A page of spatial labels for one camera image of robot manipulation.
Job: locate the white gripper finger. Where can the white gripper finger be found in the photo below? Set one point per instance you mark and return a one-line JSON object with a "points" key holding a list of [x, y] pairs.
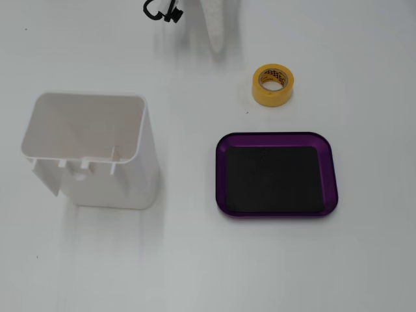
{"points": [[215, 26]]}

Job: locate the yellow tape roll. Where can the yellow tape roll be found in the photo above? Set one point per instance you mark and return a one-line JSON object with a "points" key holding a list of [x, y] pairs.
{"points": [[272, 99]]}

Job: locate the white plastic open box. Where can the white plastic open box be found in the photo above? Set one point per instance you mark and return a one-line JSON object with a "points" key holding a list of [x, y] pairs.
{"points": [[143, 182]]}

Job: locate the purple metal tray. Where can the purple metal tray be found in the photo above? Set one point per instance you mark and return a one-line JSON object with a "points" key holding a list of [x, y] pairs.
{"points": [[222, 143]]}

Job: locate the black tray liner mat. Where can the black tray liner mat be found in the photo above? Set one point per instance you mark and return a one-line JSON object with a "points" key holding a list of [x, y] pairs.
{"points": [[276, 182]]}

